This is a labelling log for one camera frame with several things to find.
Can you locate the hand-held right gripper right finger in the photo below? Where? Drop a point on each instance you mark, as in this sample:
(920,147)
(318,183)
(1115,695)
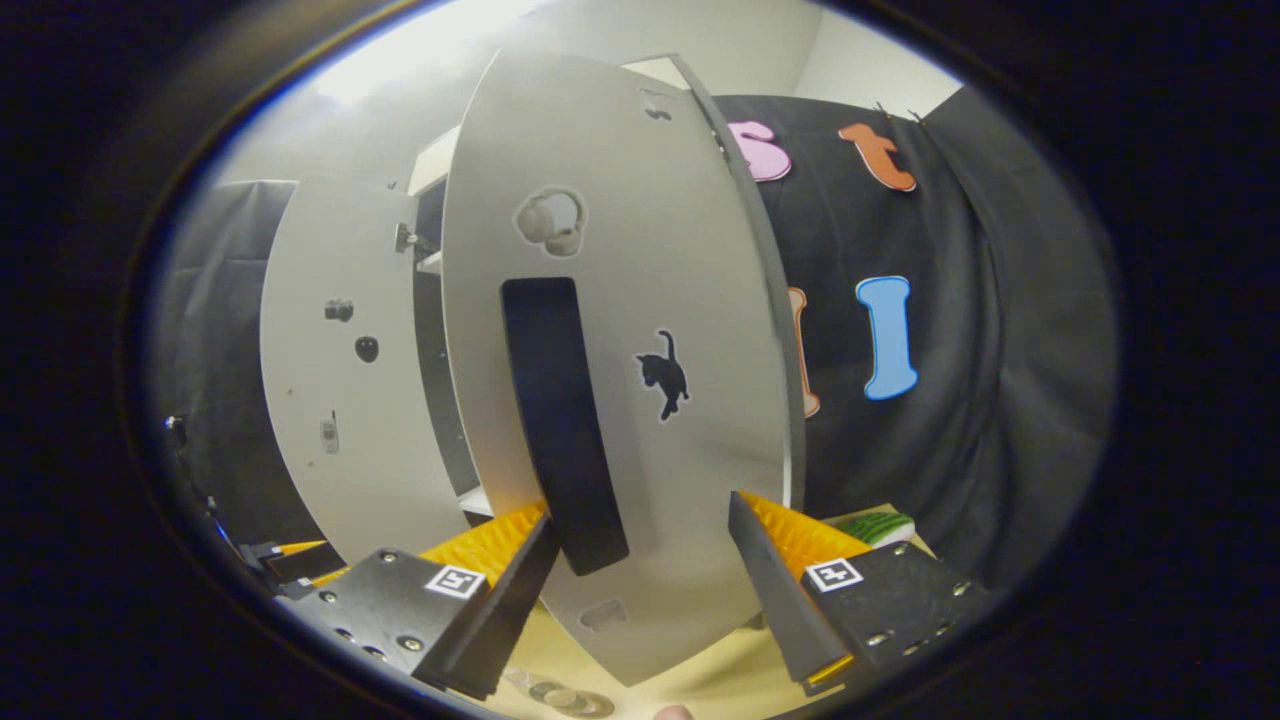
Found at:
(775,600)

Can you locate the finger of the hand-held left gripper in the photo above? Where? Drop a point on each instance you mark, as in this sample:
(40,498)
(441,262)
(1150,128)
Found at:
(262,552)
(305,565)

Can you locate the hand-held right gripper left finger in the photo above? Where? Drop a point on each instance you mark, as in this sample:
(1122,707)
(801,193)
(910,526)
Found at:
(510,610)

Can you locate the round brown coaster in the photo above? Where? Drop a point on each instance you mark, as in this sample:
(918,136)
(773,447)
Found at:
(598,708)

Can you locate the white cabinet door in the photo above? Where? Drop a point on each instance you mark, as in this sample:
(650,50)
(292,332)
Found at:
(650,250)
(390,450)

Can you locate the white and grey cabinet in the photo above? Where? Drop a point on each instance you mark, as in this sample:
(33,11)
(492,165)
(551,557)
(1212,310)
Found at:
(432,340)

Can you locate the metal door hinge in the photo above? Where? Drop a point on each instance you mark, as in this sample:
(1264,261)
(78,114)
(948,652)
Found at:
(410,238)

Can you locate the watermelon slice toy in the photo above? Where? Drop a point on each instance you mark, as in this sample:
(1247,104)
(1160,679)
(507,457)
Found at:
(880,527)

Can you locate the black backdrop cloth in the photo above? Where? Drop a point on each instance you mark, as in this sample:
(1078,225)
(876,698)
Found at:
(1000,350)

